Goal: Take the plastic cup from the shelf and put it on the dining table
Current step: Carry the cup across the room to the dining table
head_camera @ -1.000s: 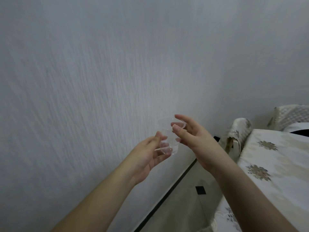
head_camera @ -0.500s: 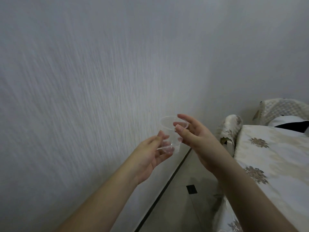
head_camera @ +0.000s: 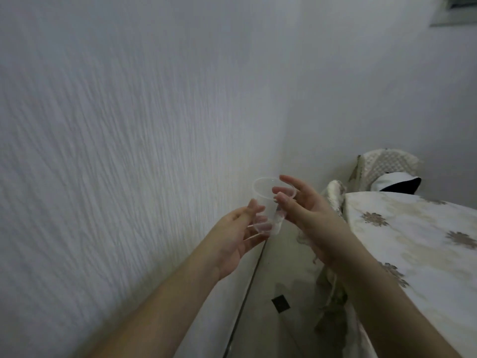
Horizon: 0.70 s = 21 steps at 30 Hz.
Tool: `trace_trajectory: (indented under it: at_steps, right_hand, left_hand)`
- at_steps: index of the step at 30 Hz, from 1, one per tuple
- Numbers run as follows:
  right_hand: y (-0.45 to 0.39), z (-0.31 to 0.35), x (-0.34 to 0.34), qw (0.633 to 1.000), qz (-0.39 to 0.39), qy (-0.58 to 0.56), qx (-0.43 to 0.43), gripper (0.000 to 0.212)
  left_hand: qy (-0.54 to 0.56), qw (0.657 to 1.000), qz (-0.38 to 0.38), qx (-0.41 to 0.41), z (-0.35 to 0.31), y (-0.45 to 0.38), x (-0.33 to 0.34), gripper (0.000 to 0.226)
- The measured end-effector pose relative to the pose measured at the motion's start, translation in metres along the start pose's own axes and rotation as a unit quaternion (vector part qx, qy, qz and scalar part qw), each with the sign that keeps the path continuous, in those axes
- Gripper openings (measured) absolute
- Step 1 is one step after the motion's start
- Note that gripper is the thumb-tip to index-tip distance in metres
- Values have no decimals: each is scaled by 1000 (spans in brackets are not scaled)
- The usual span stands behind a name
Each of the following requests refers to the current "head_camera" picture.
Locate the person's right hand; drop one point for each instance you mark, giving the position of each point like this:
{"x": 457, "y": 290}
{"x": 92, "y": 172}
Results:
{"x": 316, "y": 223}

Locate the person's left hand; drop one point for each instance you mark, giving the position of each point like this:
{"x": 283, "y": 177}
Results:
{"x": 227, "y": 242}

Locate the person's left thumb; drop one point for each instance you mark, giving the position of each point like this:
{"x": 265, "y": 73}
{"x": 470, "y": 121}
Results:
{"x": 253, "y": 207}

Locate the person's right thumb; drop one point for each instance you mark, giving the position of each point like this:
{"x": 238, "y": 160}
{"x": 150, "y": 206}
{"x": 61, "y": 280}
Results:
{"x": 285, "y": 205}

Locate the clear plastic cup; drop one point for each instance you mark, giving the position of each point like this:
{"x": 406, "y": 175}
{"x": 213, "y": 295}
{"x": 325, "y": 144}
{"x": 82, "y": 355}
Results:
{"x": 265, "y": 205}

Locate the person's right forearm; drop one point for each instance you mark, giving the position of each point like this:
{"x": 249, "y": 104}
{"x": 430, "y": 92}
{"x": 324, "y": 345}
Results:
{"x": 384, "y": 305}

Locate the person's left forearm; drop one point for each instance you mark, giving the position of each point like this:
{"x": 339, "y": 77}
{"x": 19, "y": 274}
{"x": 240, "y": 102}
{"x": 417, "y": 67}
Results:
{"x": 160, "y": 313}

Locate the chair with shiny cream cover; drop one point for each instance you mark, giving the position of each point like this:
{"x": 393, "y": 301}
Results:
{"x": 335, "y": 195}

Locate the chair with quilted cream cover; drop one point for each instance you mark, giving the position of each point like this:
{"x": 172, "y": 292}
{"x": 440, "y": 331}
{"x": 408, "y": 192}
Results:
{"x": 387, "y": 164}

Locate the black and white cushion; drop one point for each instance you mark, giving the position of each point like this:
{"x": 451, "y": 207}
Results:
{"x": 397, "y": 182}

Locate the cream floral tablecloth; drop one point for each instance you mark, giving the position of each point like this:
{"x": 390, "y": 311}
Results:
{"x": 417, "y": 249}

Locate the grey window frame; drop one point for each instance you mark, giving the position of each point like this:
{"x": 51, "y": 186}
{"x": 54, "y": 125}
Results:
{"x": 456, "y": 13}

